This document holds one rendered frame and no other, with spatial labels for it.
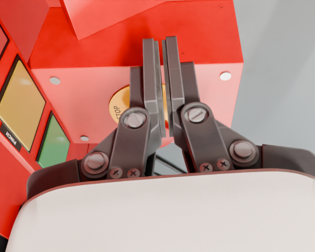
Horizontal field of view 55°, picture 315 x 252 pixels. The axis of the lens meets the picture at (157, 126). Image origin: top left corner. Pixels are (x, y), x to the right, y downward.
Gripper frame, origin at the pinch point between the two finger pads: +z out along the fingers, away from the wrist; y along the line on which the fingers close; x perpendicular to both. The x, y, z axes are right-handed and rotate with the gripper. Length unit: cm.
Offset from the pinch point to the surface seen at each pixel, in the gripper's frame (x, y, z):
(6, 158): -26.5, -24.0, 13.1
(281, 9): -55, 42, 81
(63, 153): -12.6, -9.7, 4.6
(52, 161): -11.0, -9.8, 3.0
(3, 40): -0.9, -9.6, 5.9
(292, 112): -113, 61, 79
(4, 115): -3.5, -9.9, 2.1
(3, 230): -32.0, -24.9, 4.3
